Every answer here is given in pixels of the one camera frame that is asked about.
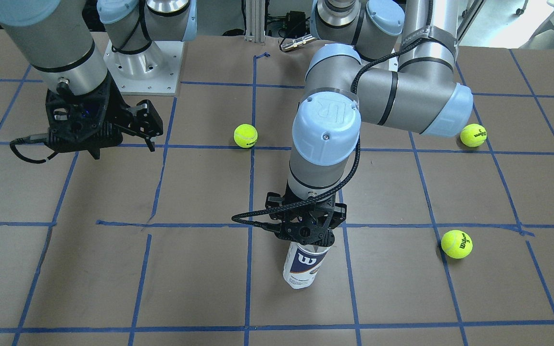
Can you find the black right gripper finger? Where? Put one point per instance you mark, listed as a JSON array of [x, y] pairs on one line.
[[143, 121]]

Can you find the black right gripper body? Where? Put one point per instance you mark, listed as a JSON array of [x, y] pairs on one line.
[[114, 105]]

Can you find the clear tennis ball can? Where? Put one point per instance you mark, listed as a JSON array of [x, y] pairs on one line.
[[302, 264]]

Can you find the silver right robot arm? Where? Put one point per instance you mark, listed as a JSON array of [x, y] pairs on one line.
[[54, 38]]

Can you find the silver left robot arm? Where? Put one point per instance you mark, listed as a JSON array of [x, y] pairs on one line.
[[386, 65]]

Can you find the Head tennis ball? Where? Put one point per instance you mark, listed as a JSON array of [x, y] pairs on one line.
[[245, 136]]

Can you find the Wilson tennis ball far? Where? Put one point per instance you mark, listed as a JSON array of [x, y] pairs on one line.
[[456, 244]]

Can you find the wilson tennis ball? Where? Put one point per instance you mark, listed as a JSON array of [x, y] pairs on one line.
[[473, 135], [456, 244]]

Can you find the Wilson tennis ball near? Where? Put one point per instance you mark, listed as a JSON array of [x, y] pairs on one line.
[[473, 135]]

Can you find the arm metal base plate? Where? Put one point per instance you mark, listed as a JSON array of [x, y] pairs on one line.
[[154, 72]]

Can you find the aluminium frame post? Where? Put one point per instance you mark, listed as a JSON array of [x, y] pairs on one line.
[[254, 20]]

